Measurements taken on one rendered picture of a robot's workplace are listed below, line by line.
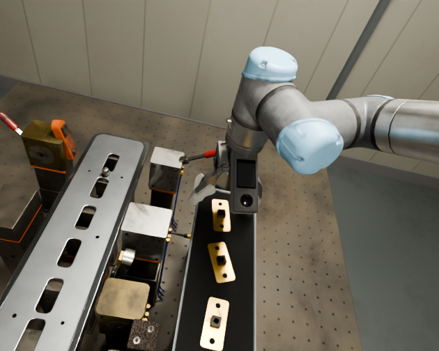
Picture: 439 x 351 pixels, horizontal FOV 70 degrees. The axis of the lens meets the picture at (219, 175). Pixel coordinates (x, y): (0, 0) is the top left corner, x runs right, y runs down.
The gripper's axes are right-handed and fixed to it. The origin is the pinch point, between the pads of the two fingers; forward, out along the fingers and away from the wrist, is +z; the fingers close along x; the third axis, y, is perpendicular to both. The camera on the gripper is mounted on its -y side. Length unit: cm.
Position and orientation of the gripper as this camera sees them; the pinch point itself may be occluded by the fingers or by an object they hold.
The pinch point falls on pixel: (222, 210)
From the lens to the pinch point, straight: 69.4
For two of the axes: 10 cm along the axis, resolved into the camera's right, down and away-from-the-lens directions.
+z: -2.1, 6.6, 7.2
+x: -9.8, -1.0, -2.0
